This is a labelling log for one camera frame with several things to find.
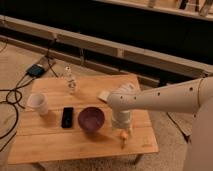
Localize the white sponge block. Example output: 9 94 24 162
98 91 110 102

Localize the wooden table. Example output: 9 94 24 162
8 75 158 164

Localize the black phone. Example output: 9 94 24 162
61 107 73 128

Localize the black floor cable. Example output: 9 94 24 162
0 39 59 153

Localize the purple bowl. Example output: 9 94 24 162
78 107 105 133

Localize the white plastic cup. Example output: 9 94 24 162
27 93 48 115

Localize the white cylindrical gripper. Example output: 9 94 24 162
111 110 132 129

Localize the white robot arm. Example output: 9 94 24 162
107 77 213 171

